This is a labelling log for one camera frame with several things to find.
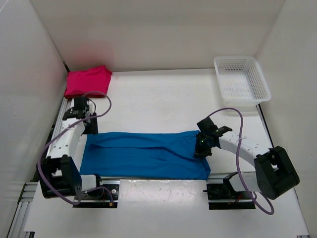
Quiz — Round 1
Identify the blue t-shirt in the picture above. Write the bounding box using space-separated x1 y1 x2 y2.
80 130 211 180

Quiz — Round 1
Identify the pink t-shirt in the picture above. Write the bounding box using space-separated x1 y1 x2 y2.
64 65 112 99

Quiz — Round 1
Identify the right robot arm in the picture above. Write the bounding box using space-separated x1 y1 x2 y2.
194 118 300 200

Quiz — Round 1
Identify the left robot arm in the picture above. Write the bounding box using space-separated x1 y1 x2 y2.
37 97 104 198

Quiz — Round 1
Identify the white front cover board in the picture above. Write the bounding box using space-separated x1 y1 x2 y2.
25 180 309 238

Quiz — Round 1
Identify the white plastic laundry basket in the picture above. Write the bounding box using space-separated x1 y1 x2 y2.
213 56 271 108

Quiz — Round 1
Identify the aluminium front rail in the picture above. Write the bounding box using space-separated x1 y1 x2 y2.
99 171 283 183

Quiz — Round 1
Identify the aluminium rail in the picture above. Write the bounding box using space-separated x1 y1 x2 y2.
99 171 283 183
6 99 69 238

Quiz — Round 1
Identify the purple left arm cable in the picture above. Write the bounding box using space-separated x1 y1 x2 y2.
36 91 115 206

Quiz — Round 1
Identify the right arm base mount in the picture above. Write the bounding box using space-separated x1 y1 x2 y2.
203 183 255 210

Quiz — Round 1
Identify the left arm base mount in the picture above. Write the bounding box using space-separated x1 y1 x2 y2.
76 180 120 209

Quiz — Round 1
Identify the aluminium left side rail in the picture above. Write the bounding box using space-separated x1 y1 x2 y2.
6 99 69 238

